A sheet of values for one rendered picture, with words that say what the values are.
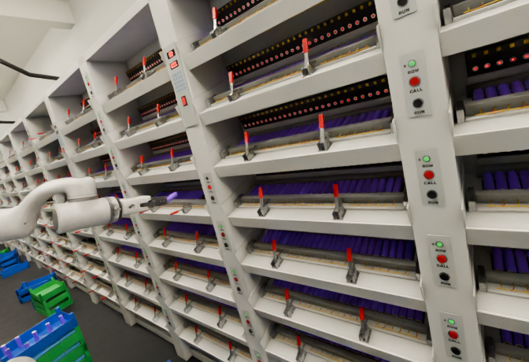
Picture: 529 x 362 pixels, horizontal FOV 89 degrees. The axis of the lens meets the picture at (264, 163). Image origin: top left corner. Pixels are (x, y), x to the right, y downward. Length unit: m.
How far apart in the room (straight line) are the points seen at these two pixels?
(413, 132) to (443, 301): 0.39
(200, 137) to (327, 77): 0.51
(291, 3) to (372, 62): 0.24
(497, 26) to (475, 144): 0.20
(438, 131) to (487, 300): 0.39
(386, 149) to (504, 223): 0.25
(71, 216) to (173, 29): 0.65
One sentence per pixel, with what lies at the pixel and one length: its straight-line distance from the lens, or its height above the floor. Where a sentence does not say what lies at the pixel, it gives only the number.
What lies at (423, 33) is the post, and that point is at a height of 1.32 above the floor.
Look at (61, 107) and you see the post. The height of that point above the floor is 1.65.
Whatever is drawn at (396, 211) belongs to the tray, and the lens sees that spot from 0.74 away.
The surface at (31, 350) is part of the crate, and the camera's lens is 1.96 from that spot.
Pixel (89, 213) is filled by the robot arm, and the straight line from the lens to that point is 0.95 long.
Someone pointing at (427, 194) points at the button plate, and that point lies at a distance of 0.66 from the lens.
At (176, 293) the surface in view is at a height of 0.41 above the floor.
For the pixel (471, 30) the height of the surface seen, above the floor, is 1.30.
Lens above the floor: 1.24
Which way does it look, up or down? 9 degrees down
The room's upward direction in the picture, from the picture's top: 14 degrees counter-clockwise
